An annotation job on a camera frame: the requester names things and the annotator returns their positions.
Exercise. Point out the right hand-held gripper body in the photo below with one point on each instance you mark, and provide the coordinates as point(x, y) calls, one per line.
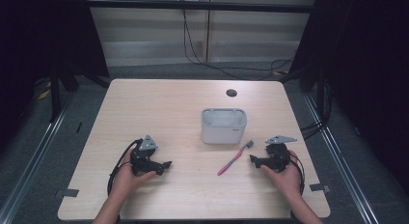
point(277, 156)

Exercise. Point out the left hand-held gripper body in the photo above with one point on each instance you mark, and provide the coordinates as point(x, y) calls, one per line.
point(141, 161)

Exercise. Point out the person's left hand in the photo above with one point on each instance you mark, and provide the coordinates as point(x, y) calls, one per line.
point(127, 180)

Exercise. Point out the person's right hand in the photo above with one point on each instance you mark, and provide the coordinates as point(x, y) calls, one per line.
point(289, 180)

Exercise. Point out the pink toothbrush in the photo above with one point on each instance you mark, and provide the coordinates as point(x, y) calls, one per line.
point(233, 159)

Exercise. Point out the grey toothbrush holder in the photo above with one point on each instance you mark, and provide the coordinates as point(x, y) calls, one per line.
point(223, 130)

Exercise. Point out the black tape strip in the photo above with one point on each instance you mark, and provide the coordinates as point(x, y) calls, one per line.
point(79, 127)

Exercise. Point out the black metal stand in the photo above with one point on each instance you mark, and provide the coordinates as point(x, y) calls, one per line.
point(55, 98)

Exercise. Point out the yellow object on floor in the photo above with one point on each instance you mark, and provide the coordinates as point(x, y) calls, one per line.
point(43, 94)

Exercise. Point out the black curtain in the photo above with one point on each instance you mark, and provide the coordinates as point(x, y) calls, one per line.
point(369, 72)
point(38, 40)

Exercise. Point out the metal floor rail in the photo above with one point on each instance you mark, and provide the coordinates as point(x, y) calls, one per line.
point(347, 172)
point(32, 159)

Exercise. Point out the black horizontal frame bar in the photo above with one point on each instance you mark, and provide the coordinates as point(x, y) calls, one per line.
point(199, 6)

